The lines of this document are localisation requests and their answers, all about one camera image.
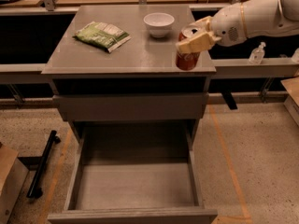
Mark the white ceramic bowl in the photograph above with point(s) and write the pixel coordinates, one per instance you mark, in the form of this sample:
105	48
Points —
159	24

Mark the wooden box at left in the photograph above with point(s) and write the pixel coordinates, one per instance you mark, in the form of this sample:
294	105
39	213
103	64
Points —
12	175

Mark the grey drawer cabinet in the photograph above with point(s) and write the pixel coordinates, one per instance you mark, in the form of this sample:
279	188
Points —
142	50

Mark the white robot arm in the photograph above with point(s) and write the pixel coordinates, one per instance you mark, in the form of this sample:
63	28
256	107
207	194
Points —
274	18

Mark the clear sanitizer bottle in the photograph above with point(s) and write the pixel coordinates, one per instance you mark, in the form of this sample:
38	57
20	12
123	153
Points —
257	54

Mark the red coke can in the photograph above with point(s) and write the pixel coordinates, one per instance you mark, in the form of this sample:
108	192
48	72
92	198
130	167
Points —
189	60

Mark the open grey middle drawer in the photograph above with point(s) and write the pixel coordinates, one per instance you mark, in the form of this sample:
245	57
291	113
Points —
136	173

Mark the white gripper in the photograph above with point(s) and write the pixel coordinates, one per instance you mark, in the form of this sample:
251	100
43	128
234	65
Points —
226	24

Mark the green chip bag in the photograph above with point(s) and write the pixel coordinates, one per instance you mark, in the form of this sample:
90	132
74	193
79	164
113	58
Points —
102	35

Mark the closed grey top drawer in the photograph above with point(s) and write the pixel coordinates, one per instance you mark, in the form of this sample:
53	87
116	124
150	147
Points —
131	107

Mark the black metal bar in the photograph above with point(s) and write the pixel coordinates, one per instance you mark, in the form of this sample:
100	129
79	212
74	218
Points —
35	191

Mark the grey metal rail shelf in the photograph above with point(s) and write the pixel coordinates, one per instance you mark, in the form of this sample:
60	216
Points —
34	73

